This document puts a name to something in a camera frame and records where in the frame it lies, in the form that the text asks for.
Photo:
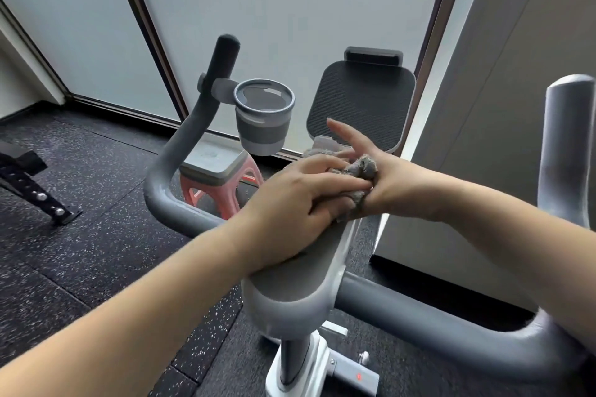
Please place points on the person's left hand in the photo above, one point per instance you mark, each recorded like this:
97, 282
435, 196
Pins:
279, 210

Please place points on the person's right hand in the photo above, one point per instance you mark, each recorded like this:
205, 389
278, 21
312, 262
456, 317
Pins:
405, 187

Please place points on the person's left middle finger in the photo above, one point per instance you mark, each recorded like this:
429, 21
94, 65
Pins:
333, 202

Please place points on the person's right thumb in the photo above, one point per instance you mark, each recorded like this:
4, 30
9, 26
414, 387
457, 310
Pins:
368, 197

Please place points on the person's left little finger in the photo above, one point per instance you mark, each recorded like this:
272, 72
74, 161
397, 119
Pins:
321, 163

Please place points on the person's right little finger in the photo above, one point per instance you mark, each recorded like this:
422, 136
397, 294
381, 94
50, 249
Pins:
349, 136

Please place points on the grey fluffy cleaning cloth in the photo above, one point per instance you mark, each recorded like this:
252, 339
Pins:
365, 166

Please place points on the person's right forearm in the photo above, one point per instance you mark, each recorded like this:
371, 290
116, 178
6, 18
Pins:
521, 243

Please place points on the person's left forearm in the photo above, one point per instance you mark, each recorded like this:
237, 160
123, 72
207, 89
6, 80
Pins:
139, 308

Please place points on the black grey tablet holder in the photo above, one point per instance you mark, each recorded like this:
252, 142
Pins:
363, 103

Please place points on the grey bike cup holder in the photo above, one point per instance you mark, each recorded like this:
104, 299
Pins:
260, 131

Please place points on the white grey bike stem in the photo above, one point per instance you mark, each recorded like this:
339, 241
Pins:
288, 299

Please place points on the pink stool with grey top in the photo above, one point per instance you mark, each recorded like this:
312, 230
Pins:
212, 164

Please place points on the grey bike adjustment block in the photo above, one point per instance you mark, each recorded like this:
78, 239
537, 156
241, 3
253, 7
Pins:
354, 376

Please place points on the black workout bench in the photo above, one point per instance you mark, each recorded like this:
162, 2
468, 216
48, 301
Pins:
28, 178

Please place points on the dark window frame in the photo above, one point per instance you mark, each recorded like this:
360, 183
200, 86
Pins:
139, 15

